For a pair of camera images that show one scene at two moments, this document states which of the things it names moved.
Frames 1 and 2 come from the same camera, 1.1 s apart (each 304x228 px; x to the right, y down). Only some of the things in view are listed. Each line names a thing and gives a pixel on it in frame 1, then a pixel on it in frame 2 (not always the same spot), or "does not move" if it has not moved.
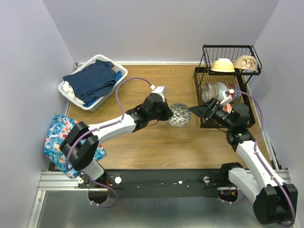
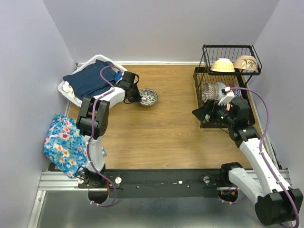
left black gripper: x=167 y=113 to x=137 y=98
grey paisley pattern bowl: x=181 y=115 to x=148 y=97
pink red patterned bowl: x=237 y=95 does not move
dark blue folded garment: x=94 y=83 does not move
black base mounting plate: x=190 y=183 does not move
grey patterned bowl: x=208 y=92 does not move
